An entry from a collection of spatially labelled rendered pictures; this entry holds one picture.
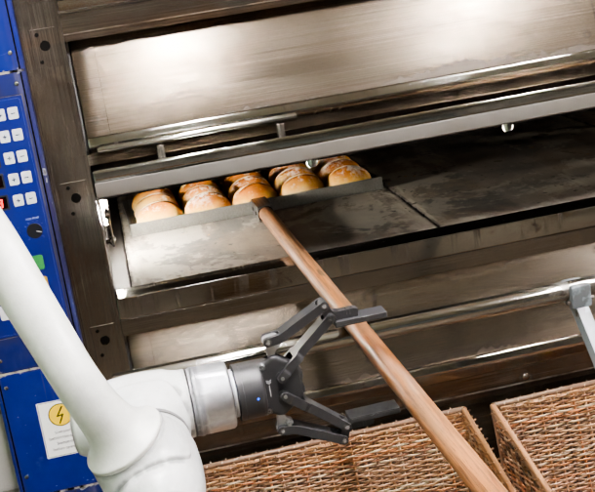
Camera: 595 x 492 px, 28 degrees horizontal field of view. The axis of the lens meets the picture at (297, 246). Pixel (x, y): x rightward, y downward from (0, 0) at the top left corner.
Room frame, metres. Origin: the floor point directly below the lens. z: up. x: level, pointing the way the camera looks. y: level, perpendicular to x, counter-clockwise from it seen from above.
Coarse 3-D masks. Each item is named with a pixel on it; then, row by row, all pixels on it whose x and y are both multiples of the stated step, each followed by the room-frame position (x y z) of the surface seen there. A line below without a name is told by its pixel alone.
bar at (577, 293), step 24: (552, 288) 1.74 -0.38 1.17; (576, 288) 1.73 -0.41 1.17; (432, 312) 1.71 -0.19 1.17; (456, 312) 1.71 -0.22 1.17; (480, 312) 1.71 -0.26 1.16; (504, 312) 1.72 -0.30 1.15; (576, 312) 1.73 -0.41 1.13; (336, 336) 1.68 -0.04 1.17; (384, 336) 1.70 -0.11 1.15; (192, 360) 1.66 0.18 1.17; (216, 360) 1.66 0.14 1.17; (240, 360) 1.66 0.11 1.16
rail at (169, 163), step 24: (528, 96) 1.97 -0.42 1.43; (552, 96) 1.98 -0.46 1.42; (384, 120) 1.94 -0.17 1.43; (408, 120) 1.94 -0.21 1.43; (432, 120) 1.95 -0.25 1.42; (240, 144) 1.91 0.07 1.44; (264, 144) 1.91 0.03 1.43; (288, 144) 1.91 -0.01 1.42; (120, 168) 1.88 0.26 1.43; (144, 168) 1.88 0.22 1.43; (168, 168) 1.88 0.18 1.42
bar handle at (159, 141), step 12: (240, 120) 1.96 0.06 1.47; (252, 120) 1.95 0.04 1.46; (264, 120) 1.95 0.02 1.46; (276, 120) 1.95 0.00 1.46; (288, 120) 1.96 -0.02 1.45; (180, 132) 1.94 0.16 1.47; (192, 132) 1.94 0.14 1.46; (204, 132) 1.94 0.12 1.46; (216, 132) 1.94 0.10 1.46; (228, 132) 1.95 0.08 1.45; (108, 144) 1.92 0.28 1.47; (120, 144) 1.92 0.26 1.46; (132, 144) 1.92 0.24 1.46; (144, 144) 1.92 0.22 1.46; (156, 144) 1.93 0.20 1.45
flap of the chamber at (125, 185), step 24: (576, 96) 1.98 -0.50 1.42; (456, 120) 1.95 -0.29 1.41; (480, 120) 1.95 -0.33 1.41; (504, 120) 1.96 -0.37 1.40; (312, 144) 1.92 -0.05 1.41; (336, 144) 1.92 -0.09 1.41; (360, 144) 1.93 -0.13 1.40; (384, 144) 1.93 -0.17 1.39; (192, 168) 1.89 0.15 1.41; (216, 168) 1.89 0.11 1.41; (240, 168) 1.90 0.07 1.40; (96, 192) 1.87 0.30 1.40; (120, 192) 1.87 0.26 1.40
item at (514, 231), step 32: (480, 224) 2.13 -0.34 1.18; (512, 224) 2.11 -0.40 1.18; (544, 224) 2.12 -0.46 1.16; (576, 224) 2.13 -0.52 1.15; (320, 256) 2.08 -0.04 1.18; (352, 256) 2.07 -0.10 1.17; (384, 256) 2.08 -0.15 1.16; (416, 256) 2.09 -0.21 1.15; (128, 288) 2.07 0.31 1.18; (160, 288) 2.03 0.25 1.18; (192, 288) 2.03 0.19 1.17; (224, 288) 2.04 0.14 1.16; (256, 288) 2.04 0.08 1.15
